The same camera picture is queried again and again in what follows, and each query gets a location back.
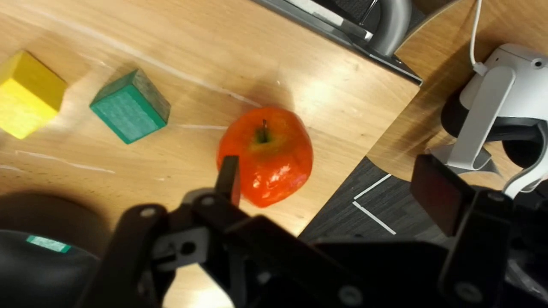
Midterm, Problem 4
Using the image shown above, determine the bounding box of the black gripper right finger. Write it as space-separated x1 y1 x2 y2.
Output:
409 152 548 308

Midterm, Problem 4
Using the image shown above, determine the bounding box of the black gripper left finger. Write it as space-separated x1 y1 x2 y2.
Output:
75 154 366 308

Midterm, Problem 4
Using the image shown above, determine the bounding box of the black bowl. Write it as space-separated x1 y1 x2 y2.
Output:
0 224 109 308

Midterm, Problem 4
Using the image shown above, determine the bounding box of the white VR headset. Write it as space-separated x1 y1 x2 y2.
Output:
442 41 548 202

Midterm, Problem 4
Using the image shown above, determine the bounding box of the green cube block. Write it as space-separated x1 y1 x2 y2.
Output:
89 69 173 146

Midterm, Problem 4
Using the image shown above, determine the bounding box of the round wooden stool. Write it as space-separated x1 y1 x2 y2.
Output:
365 0 548 194

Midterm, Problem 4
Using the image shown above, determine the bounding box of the yellow cube block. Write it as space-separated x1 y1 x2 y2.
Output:
0 48 68 142

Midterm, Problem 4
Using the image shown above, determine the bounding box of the white cable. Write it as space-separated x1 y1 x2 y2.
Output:
467 0 488 75

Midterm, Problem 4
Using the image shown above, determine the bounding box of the chrome cart handle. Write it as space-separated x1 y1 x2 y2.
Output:
365 0 414 58

